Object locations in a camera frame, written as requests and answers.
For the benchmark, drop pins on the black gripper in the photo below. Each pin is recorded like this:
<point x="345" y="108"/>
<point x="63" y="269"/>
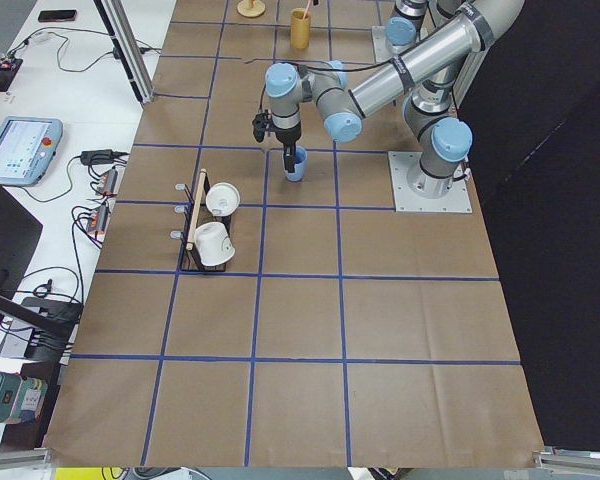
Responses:
<point x="286" y="136"/>

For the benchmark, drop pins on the light blue plastic cup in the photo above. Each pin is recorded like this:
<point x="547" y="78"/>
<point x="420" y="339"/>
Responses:
<point x="300" y="163"/>

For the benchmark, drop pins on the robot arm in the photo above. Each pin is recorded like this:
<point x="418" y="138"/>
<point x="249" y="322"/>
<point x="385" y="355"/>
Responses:
<point x="421" y="70"/>

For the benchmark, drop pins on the wooden bamboo cup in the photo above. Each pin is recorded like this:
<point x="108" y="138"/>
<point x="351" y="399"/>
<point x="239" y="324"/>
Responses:
<point x="300" y="26"/>

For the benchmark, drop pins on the white mug showing base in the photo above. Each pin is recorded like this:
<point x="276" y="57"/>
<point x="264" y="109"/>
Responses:
<point x="222" y="199"/>

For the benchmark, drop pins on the white mug with smiley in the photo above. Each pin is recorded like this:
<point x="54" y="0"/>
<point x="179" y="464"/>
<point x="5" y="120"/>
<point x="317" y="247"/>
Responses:
<point x="213" y="244"/>

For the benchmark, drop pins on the wooden mug tree stand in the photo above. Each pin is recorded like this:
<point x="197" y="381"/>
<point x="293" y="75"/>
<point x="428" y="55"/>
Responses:
<point x="251" y="8"/>

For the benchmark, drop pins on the orange usb hub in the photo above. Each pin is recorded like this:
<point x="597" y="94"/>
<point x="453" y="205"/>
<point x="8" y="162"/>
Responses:
<point x="97" y="221"/>
<point x="105" y="186"/>

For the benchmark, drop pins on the black power adapter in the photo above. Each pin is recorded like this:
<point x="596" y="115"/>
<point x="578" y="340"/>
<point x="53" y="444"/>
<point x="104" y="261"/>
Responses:
<point x="97" y="157"/>

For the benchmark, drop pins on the blue teach pendant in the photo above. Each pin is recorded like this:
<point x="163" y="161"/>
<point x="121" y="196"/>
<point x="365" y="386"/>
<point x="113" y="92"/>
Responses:
<point x="27" y="146"/>

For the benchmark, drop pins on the black smartphone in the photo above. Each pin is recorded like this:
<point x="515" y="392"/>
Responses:
<point x="57" y="15"/>

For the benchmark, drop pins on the black monitor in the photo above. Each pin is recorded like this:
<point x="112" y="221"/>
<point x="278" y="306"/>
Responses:
<point x="20" y="232"/>

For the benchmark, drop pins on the green box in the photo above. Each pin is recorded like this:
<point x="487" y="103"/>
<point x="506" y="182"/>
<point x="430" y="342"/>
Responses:
<point x="21" y="398"/>

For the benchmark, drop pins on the black wire mug rack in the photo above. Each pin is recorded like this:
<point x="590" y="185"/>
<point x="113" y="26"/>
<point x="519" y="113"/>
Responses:
<point x="196" y="214"/>

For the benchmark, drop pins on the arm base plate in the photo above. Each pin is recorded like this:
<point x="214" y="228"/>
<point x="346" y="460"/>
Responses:
<point x="416" y="192"/>
<point x="382" y="48"/>

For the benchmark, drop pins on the aluminium frame post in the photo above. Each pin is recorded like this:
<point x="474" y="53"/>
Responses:
<point x="120" y="32"/>

